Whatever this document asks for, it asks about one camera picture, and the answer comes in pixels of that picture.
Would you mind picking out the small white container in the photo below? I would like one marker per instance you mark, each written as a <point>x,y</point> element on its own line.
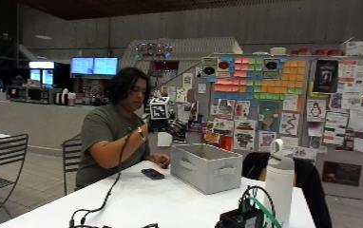
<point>163,139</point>

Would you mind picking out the black smartphone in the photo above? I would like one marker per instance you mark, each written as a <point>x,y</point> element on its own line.
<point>152,174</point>

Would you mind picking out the white cube with black markers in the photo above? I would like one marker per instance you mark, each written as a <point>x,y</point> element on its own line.
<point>159,108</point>

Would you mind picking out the grey fabric storage bin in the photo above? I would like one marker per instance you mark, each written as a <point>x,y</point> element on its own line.
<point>205,167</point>

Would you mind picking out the the person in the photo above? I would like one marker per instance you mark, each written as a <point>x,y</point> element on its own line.
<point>104,133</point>

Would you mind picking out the black electronic box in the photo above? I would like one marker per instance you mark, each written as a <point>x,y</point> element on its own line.
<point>241,219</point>

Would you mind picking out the white water bottle grey lid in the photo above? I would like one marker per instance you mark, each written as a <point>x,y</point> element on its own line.
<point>278,186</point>

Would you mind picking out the group of coloured sticky notes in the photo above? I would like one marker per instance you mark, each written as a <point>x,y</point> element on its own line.
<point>268,79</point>

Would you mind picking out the grey service counter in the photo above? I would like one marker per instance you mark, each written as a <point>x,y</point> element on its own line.
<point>28,122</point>

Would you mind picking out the lit drinks fridge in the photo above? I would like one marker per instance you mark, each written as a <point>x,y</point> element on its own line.
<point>42,74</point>

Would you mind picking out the black jacket on chair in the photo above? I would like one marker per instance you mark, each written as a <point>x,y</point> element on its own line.
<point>313,186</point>

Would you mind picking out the white round container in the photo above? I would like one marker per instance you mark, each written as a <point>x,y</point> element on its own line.
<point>277,51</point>

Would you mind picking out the notice board with posters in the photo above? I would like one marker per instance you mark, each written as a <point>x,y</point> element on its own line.
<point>336,110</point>

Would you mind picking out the tall black poster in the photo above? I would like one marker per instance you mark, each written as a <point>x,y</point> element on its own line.
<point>325,76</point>

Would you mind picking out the wide black poster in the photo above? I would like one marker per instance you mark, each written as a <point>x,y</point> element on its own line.
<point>341,173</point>

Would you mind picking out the row of red bowls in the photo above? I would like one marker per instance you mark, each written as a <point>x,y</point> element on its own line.
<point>317,52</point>

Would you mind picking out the white cardboard box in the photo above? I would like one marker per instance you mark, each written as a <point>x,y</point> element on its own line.
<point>358,48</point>

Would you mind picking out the blue wall screen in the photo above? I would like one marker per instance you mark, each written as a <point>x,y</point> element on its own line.
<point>106,66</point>
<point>82,66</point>

